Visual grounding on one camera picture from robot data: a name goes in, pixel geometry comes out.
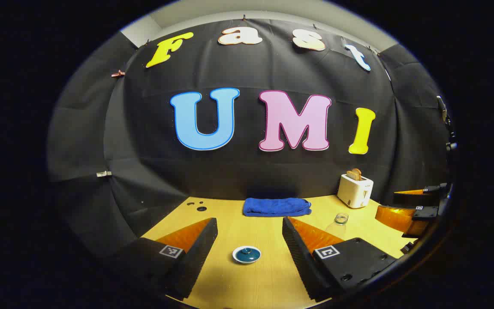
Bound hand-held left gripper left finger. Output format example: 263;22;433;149
114;218;218;301

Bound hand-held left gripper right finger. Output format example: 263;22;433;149
282;217;402;301

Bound white teacup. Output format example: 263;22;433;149
232;246;262;265

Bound blue teacup lid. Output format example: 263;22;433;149
236;247;259;262

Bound clear plastic water bottle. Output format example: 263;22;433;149
325;212;349;243

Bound blue folded towel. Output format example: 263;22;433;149
243;197;312;217

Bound white toaster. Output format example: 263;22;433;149
337;173;374;209

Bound black backdrop cloth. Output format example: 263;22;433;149
48;17;455;258

